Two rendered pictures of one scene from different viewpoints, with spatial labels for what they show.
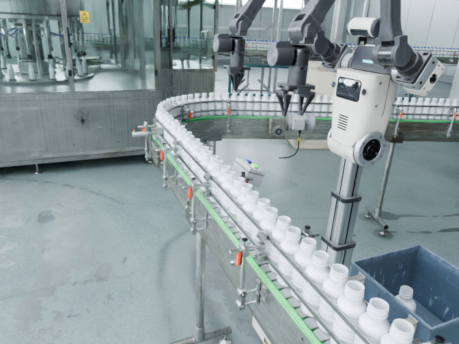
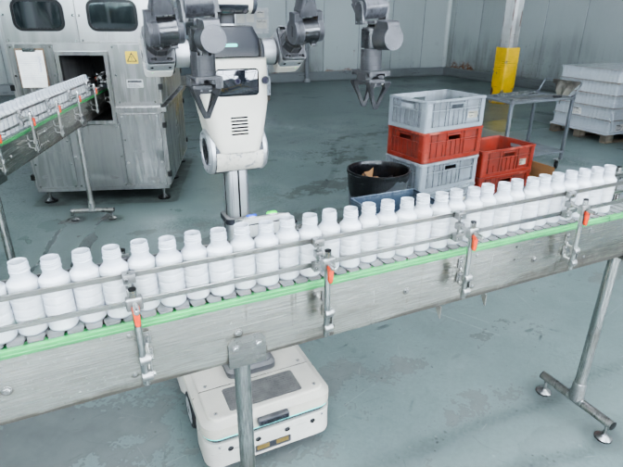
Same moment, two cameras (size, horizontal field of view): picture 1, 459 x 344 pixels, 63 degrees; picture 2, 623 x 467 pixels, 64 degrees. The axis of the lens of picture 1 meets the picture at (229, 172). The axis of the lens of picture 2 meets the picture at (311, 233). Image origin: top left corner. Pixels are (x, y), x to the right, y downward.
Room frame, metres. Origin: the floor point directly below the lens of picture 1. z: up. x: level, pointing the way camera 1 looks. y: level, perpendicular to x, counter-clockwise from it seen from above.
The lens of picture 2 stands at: (1.36, 1.21, 1.62)
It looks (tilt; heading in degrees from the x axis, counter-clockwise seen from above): 23 degrees down; 269
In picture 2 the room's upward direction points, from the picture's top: straight up
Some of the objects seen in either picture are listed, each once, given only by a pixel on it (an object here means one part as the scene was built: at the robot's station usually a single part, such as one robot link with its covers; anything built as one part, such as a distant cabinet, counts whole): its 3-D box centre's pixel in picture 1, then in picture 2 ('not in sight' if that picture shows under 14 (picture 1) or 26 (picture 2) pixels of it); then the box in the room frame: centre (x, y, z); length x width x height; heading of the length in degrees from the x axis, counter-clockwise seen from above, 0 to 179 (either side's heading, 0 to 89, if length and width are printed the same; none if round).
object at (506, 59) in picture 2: not in sight; (503, 75); (-2.84, -9.49, 0.55); 0.40 x 0.40 x 1.10; 24
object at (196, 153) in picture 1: (198, 161); (220, 261); (1.56, 0.14, 1.08); 0.06 x 0.06 x 0.17
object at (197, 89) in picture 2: (238, 78); (204, 97); (1.59, -0.02, 1.44); 0.07 x 0.07 x 0.09; 24
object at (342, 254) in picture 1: (332, 271); not in sight; (1.60, -0.55, 0.49); 0.13 x 0.13 x 0.40; 24
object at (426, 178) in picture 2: not in sight; (430, 168); (0.35, -2.53, 0.55); 0.61 x 0.41 x 0.22; 31
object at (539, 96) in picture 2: not in sight; (522, 126); (-1.18, -4.48, 0.49); 1.05 x 0.55 x 0.99; 24
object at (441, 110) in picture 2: not in sight; (436, 109); (0.36, -2.53, 1.00); 0.61 x 0.41 x 0.22; 31
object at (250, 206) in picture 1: (251, 216); (404, 226); (1.07, -0.08, 1.08); 0.06 x 0.06 x 0.17
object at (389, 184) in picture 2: not in sight; (375, 210); (0.81, -2.21, 0.32); 0.45 x 0.45 x 0.64
